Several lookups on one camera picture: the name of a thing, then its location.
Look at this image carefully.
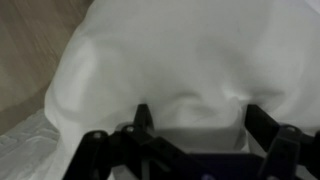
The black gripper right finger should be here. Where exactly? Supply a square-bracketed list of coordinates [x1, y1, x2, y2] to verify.
[245, 104, 280, 151]

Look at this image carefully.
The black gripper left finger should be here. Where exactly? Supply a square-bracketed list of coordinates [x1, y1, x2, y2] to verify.
[134, 104, 154, 130]

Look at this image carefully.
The white quilted duvet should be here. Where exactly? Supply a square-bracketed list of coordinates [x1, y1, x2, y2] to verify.
[0, 0, 320, 180]

